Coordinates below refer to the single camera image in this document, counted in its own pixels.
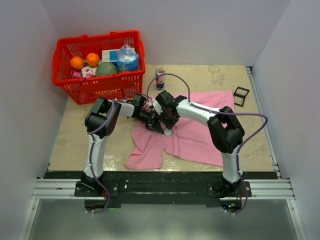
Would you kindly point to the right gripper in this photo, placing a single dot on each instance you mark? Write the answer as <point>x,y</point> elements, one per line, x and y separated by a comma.
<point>169,124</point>

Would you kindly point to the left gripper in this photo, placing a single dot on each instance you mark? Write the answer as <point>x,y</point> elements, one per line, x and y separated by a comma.
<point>153,123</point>

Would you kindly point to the pink t-shirt garment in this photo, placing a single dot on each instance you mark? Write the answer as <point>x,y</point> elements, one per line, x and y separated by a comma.
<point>190,142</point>

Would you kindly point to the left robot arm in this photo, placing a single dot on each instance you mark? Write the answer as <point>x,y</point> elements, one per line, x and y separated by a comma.
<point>100,122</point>

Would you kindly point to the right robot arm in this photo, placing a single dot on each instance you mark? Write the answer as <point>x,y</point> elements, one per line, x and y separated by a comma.
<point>224,127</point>

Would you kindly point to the energy drink can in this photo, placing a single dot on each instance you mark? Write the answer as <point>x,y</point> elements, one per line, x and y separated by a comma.
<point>160,79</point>

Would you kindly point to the blue plastic bag pack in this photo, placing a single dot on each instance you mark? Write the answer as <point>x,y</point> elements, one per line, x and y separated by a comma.
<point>128,67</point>

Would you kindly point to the green melon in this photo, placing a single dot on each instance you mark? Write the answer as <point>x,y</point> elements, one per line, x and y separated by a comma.
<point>106,69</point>

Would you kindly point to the white blue carton box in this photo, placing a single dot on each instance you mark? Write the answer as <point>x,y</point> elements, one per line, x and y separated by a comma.
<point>110,56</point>

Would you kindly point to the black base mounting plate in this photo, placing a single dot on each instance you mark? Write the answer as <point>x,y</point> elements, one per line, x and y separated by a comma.
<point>161,188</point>

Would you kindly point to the white red small package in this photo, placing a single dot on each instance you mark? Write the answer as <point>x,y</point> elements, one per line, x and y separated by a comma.
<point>88,71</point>

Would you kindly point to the right orange fruit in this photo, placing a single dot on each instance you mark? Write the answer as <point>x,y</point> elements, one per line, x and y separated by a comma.
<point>93,59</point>

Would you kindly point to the orange fruit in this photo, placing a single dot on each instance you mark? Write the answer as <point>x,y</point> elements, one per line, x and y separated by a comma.
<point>76,63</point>
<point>93,59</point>

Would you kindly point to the pink snack packet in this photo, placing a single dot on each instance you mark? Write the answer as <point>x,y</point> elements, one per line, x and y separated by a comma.
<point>76,74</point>

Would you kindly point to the left orange fruit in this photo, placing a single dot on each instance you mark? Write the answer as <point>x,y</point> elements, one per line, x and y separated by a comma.
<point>76,63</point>

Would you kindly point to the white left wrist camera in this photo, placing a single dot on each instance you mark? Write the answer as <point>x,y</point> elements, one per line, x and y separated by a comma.
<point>154,105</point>

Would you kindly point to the black square frame stand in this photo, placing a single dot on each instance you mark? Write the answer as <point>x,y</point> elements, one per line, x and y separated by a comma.
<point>240,93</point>

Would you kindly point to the aluminium rail frame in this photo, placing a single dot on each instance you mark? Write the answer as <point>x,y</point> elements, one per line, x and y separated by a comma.
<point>55,213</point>

